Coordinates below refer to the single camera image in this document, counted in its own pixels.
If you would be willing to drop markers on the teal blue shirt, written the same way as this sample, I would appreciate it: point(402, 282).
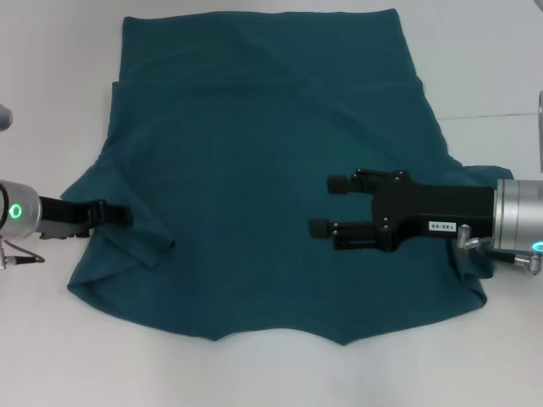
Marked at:
point(254, 169)

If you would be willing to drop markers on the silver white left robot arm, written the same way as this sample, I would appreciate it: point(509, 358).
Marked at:
point(23, 210)

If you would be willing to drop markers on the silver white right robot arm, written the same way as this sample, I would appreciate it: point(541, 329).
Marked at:
point(519, 212)

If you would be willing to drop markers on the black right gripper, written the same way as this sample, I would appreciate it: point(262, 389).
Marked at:
point(445, 210)

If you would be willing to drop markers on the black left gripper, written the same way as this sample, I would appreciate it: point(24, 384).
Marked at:
point(59, 214)

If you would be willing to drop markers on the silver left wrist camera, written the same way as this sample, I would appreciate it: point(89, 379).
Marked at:
point(5, 118)

